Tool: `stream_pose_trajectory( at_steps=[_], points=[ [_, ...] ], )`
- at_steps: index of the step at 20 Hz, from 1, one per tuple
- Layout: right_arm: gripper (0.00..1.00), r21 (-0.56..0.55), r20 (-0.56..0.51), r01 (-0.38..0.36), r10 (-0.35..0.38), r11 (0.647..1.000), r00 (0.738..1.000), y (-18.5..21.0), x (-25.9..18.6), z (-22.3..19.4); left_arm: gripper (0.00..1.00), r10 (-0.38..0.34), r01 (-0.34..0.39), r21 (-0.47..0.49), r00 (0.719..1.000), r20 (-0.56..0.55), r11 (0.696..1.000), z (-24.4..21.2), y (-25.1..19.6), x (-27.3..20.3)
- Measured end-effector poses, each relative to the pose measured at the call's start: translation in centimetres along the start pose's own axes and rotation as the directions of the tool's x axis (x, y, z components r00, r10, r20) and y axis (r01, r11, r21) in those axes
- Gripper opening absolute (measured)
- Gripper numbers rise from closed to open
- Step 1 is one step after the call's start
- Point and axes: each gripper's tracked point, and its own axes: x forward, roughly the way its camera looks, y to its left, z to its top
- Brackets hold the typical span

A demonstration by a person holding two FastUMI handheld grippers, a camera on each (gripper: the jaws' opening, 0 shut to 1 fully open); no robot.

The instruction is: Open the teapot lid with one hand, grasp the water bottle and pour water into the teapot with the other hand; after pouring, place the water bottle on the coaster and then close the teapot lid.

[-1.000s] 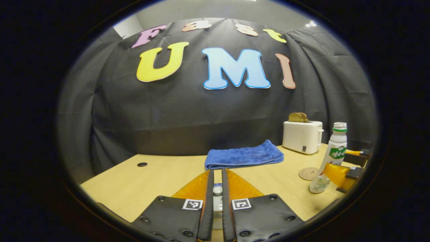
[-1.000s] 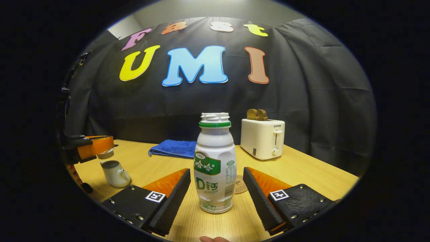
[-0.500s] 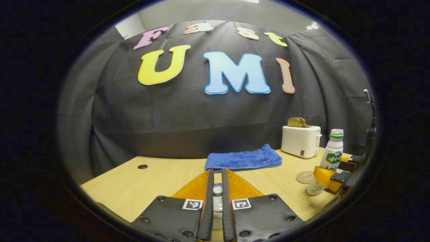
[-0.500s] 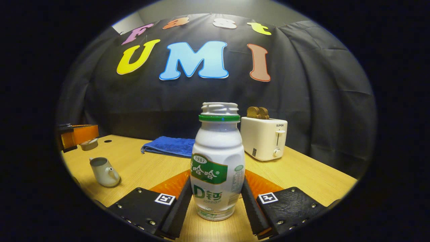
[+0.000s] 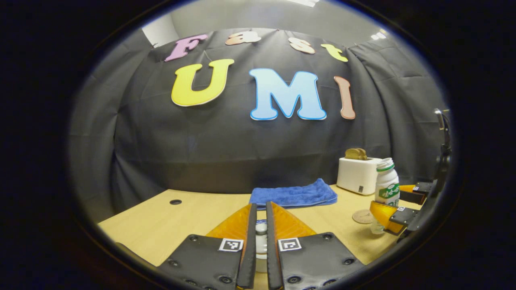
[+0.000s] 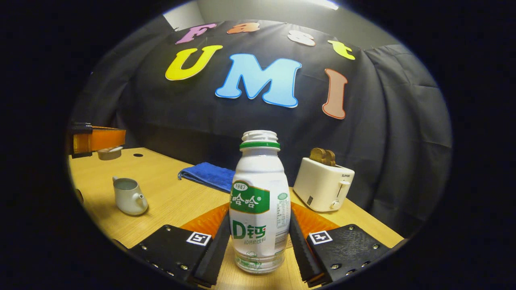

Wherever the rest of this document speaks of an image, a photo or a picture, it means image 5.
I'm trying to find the round brown coaster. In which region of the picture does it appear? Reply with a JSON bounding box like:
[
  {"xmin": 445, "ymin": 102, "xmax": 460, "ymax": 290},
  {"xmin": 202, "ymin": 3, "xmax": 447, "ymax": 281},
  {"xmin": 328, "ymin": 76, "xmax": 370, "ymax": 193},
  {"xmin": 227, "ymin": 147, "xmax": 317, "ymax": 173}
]
[{"xmin": 352, "ymin": 209, "xmax": 375, "ymax": 225}]

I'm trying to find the white water bottle green label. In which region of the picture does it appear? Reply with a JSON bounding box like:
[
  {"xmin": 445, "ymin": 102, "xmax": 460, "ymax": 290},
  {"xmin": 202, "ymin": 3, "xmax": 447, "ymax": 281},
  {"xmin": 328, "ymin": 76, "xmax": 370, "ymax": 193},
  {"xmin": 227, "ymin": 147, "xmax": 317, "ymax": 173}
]
[{"xmin": 370, "ymin": 157, "xmax": 400, "ymax": 235}]

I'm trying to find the black backdrop cloth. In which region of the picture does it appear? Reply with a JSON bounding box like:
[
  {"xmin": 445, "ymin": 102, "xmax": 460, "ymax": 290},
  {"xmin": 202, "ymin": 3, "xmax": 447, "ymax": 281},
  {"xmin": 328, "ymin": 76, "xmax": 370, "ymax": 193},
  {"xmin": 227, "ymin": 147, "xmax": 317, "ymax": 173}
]
[{"xmin": 69, "ymin": 27, "xmax": 448, "ymax": 222}]

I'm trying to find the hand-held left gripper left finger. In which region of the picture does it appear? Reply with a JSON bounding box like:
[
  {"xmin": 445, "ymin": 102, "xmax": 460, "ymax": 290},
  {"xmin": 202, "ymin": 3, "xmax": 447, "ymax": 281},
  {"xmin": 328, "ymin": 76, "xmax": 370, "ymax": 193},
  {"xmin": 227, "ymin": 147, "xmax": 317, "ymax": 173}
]
[{"xmin": 156, "ymin": 203, "xmax": 258, "ymax": 290}]

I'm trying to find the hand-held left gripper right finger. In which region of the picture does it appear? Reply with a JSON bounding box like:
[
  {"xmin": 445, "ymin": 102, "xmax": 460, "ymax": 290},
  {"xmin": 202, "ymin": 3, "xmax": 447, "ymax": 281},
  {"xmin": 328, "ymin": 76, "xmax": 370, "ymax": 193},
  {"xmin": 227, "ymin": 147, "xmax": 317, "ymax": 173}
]
[{"xmin": 265, "ymin": 201, "xmax": 366, "ymax": 290}]

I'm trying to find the white teacup lid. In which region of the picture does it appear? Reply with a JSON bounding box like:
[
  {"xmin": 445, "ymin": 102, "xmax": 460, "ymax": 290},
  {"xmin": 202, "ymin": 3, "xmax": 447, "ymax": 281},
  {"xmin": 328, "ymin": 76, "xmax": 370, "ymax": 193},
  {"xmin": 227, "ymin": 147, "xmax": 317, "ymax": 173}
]
[{"xmin": 256, "ymin": 223, "xmax": 268, "ymax": 254}]

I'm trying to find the white toaster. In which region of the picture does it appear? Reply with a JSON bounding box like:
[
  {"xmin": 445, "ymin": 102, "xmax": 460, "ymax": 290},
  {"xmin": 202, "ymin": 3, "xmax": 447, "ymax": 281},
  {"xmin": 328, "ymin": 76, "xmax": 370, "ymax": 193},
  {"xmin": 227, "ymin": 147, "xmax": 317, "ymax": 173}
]
[{"xmin": 336, "ymin": 157, "xmax": 383, "ymax": 196}]

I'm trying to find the blue folded towel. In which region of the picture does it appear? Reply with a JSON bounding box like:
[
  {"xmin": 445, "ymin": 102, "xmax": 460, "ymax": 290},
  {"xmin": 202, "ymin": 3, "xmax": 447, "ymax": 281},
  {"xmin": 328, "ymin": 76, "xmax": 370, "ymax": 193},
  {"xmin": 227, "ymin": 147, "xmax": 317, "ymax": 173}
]
[{"xmin": 249, "ymin": 178, "xmax": 339, "ymax": 210}]

